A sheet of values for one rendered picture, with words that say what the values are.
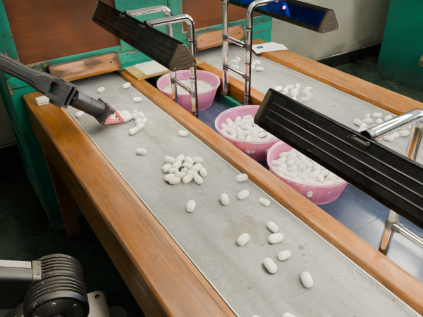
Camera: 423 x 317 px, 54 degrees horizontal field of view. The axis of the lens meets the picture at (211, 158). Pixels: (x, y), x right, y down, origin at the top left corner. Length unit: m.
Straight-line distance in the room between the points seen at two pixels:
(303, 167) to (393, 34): 2.80
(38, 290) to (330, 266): 0.62
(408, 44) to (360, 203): 2.72
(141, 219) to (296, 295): 0.42
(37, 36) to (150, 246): 1.10
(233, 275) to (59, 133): 0.83
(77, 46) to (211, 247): 1.16
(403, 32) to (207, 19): 2.15
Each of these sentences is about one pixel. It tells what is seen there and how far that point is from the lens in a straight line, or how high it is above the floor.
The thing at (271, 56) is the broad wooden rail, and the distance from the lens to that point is 2.08.
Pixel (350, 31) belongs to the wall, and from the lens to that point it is 4.16.
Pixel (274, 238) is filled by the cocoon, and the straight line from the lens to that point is 1.01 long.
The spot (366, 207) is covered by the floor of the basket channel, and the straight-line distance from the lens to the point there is 1.28.
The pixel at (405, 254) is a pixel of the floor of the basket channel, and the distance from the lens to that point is 1.17.
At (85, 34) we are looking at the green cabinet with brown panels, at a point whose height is 0.95.
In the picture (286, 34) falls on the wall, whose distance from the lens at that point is 3.60.
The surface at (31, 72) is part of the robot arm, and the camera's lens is 1.40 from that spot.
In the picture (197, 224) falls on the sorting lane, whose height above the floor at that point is 0.74.
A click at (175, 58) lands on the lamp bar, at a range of 1.13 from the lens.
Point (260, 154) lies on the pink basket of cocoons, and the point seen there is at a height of 0.71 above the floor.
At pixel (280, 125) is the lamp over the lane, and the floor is 1.07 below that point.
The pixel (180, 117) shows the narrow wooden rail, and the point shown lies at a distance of 1.49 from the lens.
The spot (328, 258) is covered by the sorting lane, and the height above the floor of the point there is 0.74.
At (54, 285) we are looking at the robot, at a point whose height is 0.79.
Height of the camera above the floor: 1.46
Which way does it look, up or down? 34 degrees down
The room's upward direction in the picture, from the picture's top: 1 degrees counter-clockwise
